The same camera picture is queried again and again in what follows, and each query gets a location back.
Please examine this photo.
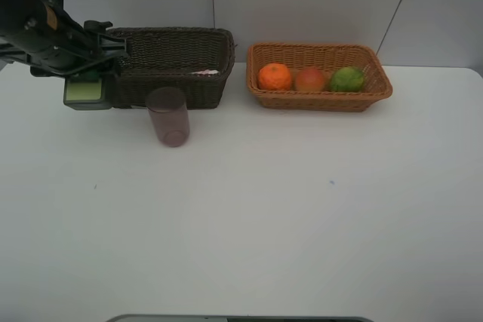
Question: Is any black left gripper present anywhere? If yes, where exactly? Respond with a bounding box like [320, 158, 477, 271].
[1, 0, 131, 77]

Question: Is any black green cleanser bottle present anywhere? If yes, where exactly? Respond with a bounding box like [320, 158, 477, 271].
[63, 70, 115, 111]

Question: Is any pink bottle white cap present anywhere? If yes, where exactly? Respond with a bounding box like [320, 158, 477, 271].
[192, 69, 220, 76]

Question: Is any orange mandarin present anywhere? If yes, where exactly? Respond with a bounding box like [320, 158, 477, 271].
[258, 63, 292, 90]

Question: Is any red yellow peach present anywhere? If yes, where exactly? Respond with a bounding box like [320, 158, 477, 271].
[294, 67, 327, 92]

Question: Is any green lime fruit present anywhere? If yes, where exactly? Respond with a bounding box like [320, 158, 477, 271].
[329, 66, 365, 93]

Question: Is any translucent purple plastic cup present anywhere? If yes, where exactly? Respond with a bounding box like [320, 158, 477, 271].
[146, 87, 190, 147]

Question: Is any dark brown wicker basket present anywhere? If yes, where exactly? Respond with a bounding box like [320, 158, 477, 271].
[108, 27, 235, 109]

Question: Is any light orange wicker basket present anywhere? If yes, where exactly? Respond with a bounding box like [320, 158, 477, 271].
[246, 42, 392, 112]

